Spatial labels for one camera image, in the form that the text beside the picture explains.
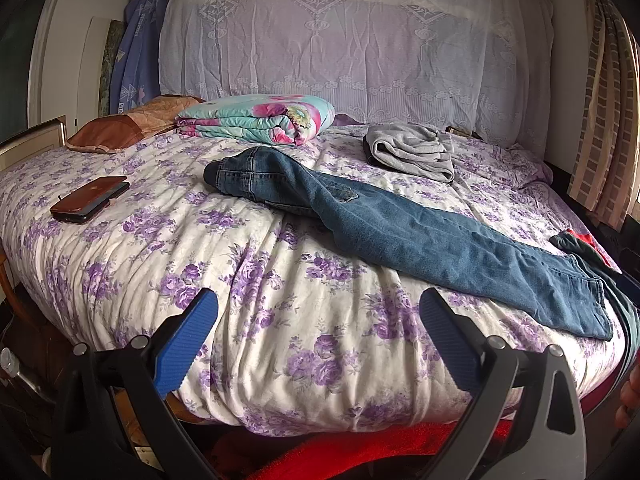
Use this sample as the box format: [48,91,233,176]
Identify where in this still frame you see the blue denim jeans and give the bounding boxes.
[203,148,613,340]

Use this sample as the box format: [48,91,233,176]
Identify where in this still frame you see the person's right hand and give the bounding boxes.
[615,374,639,429]

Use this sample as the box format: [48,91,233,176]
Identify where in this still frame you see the purple floral bed quilt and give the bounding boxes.
[0,123,626,437]

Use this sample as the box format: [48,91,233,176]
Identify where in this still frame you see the brown orange pillow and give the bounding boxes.
[66,96,203,154]

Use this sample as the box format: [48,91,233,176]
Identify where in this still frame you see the beige checkered curtain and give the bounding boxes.
[568,0,639,231]

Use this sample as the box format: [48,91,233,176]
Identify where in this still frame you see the folded teal pink floral blanket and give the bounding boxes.
[175,94,335,146]

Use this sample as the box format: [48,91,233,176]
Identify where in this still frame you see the blue patterned hanging cloth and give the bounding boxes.
[110,0,169,114]

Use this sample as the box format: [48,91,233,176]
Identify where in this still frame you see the folded grey sweatpants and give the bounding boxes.
[362,124,454,183]

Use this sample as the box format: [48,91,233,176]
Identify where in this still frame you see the white lace headboard cover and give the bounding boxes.
[158,0,553,155]

